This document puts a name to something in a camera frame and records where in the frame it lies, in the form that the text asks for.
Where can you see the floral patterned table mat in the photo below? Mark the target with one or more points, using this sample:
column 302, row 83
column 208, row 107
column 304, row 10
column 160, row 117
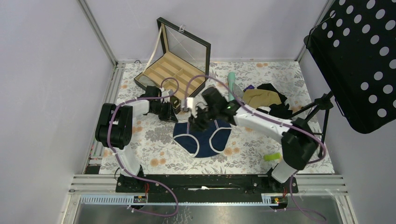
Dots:
column 244, row 153

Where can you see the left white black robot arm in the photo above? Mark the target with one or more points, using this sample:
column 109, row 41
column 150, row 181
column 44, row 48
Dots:
column 114, row 128

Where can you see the purple small cloth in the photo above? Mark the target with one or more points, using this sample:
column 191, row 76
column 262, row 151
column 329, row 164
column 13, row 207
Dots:
column 249, row 88

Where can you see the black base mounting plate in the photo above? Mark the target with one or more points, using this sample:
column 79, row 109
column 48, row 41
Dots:
column 205, row 188

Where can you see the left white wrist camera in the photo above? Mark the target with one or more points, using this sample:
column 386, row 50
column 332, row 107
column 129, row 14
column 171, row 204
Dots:
column 166, row 93

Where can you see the navy blue white-trimmed underwear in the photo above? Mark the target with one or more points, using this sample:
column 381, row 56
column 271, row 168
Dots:
column 202, row 144

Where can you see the black cloth pile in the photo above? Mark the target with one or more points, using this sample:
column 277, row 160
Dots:
column 280, row 110

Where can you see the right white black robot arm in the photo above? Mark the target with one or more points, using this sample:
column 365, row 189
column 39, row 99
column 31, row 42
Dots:
column 295, row 136

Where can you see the green small block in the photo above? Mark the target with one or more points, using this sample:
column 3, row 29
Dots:
column 272, row 157

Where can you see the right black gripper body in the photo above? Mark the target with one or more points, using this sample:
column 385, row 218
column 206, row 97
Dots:
column 202, row 121

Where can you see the dark rolled item in box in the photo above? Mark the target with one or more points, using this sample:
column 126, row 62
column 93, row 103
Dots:
column 175, row 101

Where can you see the black wooden compartment box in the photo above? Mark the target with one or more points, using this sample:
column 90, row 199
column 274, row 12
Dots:
column 183, row 65

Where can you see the black perforated panel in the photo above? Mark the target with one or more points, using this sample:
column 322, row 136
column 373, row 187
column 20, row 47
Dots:
column 354, row 47

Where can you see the mint green rolled cloth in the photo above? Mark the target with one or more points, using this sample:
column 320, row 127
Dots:
column 231, row 80

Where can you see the tan beige cloth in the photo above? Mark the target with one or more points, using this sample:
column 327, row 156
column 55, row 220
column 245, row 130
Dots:
column 256, row 98

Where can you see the grey striped cloth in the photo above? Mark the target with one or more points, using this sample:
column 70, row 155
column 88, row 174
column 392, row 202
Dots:
column 238, row 92

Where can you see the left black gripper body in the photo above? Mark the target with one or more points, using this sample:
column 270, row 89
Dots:
column 163, row 110

